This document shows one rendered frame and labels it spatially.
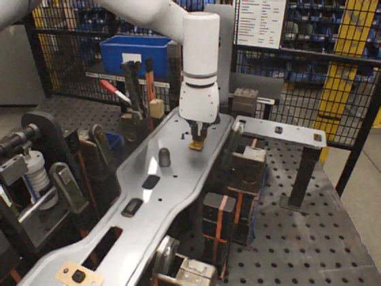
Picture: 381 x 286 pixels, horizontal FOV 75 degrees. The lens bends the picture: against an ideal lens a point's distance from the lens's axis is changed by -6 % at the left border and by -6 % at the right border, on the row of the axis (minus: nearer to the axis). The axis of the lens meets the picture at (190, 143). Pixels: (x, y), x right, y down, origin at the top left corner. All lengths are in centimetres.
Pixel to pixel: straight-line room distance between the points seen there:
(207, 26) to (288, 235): 70
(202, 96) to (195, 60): 9
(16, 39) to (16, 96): 67
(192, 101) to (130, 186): 26
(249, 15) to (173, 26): 52
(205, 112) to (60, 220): 43
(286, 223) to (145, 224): 57
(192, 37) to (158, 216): 39
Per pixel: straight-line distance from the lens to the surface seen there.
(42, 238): 65
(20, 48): 317
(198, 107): 69
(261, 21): 118
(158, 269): 44
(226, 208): 60
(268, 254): 90
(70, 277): 53
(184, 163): 70
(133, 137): 85
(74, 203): 63
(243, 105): 95
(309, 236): 99
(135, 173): 68
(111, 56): 125
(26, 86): 333
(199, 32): 61
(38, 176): 64
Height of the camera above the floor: 144
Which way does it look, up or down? 34 degrees down
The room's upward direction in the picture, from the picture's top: straight up
